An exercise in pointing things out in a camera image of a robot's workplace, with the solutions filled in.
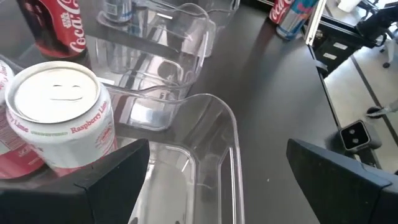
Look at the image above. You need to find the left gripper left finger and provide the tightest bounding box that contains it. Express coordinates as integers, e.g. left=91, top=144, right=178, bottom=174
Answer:
left=0, top=138, right=151, bottom=224

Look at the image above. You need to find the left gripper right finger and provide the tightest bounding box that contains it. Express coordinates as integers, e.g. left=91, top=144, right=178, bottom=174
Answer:
left=285, top=138, right=398, bottom=224

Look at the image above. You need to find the white red Spindrift can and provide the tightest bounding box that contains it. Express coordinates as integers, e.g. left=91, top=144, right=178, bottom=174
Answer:
left=0, top=58, right=46, bottom=180
left=4, top=60, right=118, bottom=175

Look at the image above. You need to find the blue silver Red Bull can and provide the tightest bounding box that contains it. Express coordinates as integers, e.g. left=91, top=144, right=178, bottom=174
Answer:
left=275, top=0, right=320, bottom=40
left=103, top=0, right=134, bottom=24

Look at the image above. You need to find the grey caster leg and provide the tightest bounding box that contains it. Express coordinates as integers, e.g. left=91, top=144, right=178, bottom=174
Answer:
left=366, top=98, right=398, bottom=119

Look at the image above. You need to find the black wheeled cart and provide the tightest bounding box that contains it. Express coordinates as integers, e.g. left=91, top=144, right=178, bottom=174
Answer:
left=381, top=30, right=398, bottom=69

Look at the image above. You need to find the clear plastic bin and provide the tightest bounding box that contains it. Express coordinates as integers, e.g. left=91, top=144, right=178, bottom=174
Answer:
left=0, top=2, right=211, bottom=133
left=96, top=0, right=242, bottom=58
left=0, top=83, right=246, bottom=224

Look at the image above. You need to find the black box with labels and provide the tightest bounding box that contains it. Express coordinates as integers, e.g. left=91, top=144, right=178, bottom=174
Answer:
left=310, top=36, right=357, bottom=78

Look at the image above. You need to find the small black table camera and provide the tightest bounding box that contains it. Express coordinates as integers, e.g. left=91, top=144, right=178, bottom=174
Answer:
left=338, top=119, right=383, bottom=153

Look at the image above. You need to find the black aluminium table frame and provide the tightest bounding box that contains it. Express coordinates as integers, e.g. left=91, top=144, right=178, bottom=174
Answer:
left=309, top=45, right=383, bottom=175

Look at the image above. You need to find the silver aluminium frame post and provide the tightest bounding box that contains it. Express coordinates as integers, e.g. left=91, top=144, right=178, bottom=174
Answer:
left=305, top=0, right=327, bottom=47

